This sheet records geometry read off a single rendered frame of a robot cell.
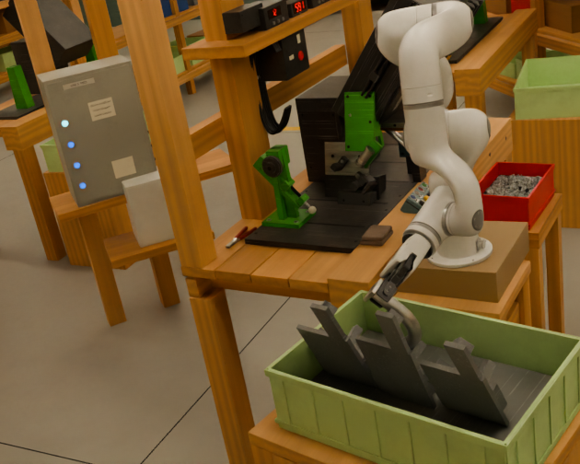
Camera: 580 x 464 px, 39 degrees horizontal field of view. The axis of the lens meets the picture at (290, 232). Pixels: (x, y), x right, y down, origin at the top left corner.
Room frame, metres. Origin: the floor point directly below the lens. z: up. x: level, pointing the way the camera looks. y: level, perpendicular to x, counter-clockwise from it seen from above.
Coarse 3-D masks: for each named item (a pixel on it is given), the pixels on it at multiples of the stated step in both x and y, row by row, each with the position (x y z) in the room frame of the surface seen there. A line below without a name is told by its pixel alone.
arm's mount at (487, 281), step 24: (504, 240) 2.14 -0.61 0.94; (528, 240) 2.23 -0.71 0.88; (432, 264) 2.08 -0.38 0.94; (480, 264) 2.02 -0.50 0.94; (504, 264) 2.02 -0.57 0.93; (408, 288) 2.10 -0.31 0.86; (432, 288) 2.06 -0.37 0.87; (456, 288) 2.02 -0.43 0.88; (480, 288) 1.98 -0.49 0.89; (504, 288) 2.00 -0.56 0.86
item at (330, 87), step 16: (336, 80) 3.18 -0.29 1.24; (304, 96) 3.03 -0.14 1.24; (320, 96) 2.99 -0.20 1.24; (336, 96) 2.95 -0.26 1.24; (304, 112) 3.00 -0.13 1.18; (320, 112) 2.96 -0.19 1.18; (304, 128) 3.01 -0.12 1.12; (320, 128) 2.97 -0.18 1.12; (336, 128) 2.93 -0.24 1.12; (304, 144) 3.02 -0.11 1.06; (320, 144) 2.97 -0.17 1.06; (320, 160) 2.98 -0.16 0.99; (320, 176) 2.99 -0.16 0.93
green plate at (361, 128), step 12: (348, 96) 2.84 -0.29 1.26; (360, 96) 2.82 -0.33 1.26; (372, 96) 2.79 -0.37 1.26; (348, 108) 2.84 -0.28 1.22; (360, 108) 2.81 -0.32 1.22; (372, 108) 2.78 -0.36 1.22; (348, 120) 2.83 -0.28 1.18; (360, 120) 2.80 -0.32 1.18; (372, 120) 2.78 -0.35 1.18; (348, 132) 2.82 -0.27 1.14; (360, 132) 2.79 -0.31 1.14; (372, 132) 2.77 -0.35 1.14; (348, 144) 2.81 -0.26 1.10; (360, 144) 2.78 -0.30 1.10
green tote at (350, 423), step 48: (432, 336) 1.81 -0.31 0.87; (480, 336) 1.72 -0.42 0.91; (528, 336) 1.63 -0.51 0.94; (576, 336) 1.57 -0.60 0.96; (288, 384) 1.62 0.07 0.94; (576, 384) 1.52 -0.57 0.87; (336, 432) 1.54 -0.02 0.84; (384, 432) 1.45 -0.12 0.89; (432, 432) 1.36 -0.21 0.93; (528, 432) 1.33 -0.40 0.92
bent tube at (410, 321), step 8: (376, 288) 1.53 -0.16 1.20; (368, 296) 1.54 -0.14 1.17; (376, 296) 1.53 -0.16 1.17; (392, 296) 1.54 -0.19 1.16; (384, 304) 1.53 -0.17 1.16; (392, 304) 1.52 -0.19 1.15; (400, 304) 1.53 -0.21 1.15; (400, 312) 1.51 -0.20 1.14; (408, 312) 1.52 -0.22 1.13; (408, 320) 1.51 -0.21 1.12; (416, 320) 1.52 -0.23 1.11; (408, 328) 1.51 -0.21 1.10; (416, 328) 1.51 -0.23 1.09; (408, 336) 1.53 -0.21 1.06; (416, 336) 1.52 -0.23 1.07; (408, 344) 1.54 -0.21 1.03; (416, 344) 1.53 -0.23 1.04
